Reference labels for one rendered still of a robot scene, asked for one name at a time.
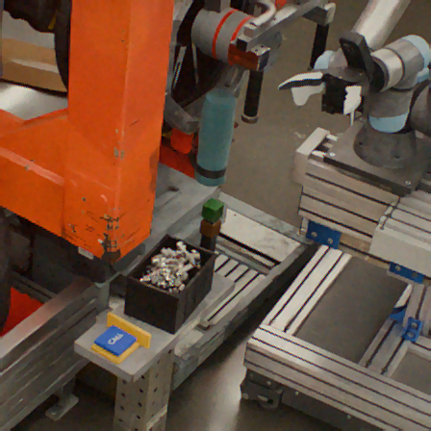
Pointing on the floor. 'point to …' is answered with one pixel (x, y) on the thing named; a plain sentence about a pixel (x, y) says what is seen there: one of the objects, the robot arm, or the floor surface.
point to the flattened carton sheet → (30, 64)
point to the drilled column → (144, 398)
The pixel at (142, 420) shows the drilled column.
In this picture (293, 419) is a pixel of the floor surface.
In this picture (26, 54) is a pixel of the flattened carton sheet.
